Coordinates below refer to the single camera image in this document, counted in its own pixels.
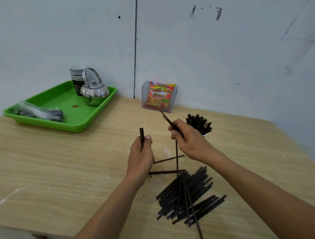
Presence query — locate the clear acrylic holder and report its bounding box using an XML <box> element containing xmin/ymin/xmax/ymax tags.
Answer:
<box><xmin>141</xmin><ymin>80</ymin><xmax>178</xmax><ymax>113</ymax></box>

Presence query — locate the clear plastic bag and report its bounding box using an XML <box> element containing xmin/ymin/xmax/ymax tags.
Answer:
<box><xmin>10</xmin><ymin>100</ymin><xmax>64</xmax><ymax>123</ymax></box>

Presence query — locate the person's right hand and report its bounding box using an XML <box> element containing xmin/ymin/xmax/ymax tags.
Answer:
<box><xmin>168</xmin><ymin>119</ymin><xmax>222</xmax><ymax>166</ymax></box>

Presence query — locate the upright bundle of black chopsticks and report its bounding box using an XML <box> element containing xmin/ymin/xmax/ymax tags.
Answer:
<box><xmin>186</xmin><ymin>113</ymin><xmax>213</xmax><ymax>136</ymax></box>

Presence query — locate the red orange snack packet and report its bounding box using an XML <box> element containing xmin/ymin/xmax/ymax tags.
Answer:
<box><xmin>143</xmin><ymin>81</ymin><xmax>177</xmax><ymax>112</ymax></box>

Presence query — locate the stack of paper cups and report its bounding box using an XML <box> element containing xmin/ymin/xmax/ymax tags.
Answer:
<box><xmin>69</xmin><ymin>65</ymin><xmax>87</xmax><ymax>96</ymax></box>

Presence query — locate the person's left hand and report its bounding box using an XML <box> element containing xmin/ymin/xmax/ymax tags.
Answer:
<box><xmin>126</xmin><ymin>135</ymin><xmax>155</xmax><ymax>185</ymax></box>

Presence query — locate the green plastic tray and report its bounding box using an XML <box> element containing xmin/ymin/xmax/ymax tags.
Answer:
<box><xmin>3</xmin><ymin>80</ymin><xmax>118</xmax><ymax>133</ymax></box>

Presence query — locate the person's left forearm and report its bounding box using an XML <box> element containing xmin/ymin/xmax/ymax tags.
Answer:
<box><xmin>73</xmin><ymin>176</ymin><xmax>147</xmax><ymax>239</ymax></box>

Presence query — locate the person's right forearm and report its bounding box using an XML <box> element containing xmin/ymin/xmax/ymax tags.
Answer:
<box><xmin>211</xmin><ymin>152</ymin><xmax>315</xmax><ymax>239</ymax></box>

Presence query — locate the steel kettle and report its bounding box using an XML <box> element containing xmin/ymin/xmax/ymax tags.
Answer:
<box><xmin>78</xmin><ymin>68</ymin><xmax>110</xmax><ymax>107</ymax></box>

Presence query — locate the pile of black chopsticks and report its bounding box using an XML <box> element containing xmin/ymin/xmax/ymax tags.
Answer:
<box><xmin>156</xmin><ymin>166</ymin><xmax>227</xmax><ymax>239</ymax></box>

